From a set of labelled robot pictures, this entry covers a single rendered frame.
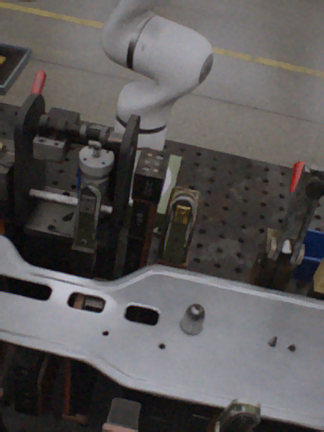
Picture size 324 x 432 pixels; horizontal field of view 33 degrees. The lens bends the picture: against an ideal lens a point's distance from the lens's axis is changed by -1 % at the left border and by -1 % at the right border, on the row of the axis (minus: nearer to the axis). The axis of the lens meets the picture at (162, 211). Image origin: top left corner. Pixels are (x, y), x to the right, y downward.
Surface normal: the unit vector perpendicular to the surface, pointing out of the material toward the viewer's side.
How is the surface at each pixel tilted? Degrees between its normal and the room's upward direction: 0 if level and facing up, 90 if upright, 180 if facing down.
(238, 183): 0
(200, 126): 0
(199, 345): 0
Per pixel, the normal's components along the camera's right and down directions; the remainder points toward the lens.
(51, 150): -0.17, 0.69
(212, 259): 0.14, -0.70
